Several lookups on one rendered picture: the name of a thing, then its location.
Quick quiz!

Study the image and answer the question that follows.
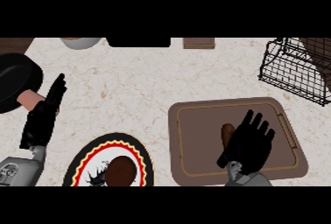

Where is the brown wooden block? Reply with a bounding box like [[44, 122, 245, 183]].
[[182, 38, 216, 50]]

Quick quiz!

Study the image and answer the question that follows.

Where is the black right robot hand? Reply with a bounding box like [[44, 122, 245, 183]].
[[216, 109, 277, 176]]

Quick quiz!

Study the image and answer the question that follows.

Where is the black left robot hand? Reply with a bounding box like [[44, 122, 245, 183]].
[[18, 73, 69, 151]]

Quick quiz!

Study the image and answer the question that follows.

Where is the brown tray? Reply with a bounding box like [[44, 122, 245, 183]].
[[168, 96, 311, 186]]

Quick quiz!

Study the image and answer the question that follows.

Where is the dark brown wooden cabinet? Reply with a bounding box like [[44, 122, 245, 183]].
[[0, 38, 38, 56]]

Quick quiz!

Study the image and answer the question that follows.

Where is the black appliance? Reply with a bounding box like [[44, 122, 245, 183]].
[[106, 38, 172, 48]]

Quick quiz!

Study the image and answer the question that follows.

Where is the dark brown round food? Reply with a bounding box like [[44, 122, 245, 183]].
[[104, 155, 141, 187]]

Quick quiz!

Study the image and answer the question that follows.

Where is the black frying pan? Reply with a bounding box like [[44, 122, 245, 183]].
[[0, 52, 48, 115]]

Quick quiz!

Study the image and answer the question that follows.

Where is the grey bowl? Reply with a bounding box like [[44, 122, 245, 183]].
[[60, 38, 104, 51]]

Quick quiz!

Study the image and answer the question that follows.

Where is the patterned oval plate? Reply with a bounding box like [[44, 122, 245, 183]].
[[63, 132, 156, 187]]

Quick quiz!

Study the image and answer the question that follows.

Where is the black wire tiered basket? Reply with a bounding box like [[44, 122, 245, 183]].
[[258, 38, 331, 107]]

